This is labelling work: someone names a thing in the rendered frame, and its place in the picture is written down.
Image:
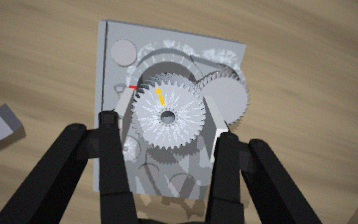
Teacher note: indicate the grey hex-head bolt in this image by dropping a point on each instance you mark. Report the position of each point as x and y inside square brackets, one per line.
[120, 88]

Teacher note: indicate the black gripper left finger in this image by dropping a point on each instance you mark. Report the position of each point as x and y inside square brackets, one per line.
[43, 196]

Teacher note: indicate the light grey gear with yellow arrow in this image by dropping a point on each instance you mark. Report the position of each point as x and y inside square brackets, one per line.
[169, 111]

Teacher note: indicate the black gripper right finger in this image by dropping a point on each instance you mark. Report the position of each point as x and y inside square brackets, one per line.
[275, 195]

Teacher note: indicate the small grey block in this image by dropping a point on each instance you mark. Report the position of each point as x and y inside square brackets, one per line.
[9, 123]

